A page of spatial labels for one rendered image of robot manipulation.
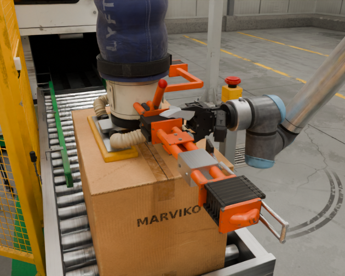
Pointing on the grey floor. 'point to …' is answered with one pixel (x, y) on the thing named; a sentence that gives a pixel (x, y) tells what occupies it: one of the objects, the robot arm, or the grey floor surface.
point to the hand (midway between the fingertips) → (165, 128)
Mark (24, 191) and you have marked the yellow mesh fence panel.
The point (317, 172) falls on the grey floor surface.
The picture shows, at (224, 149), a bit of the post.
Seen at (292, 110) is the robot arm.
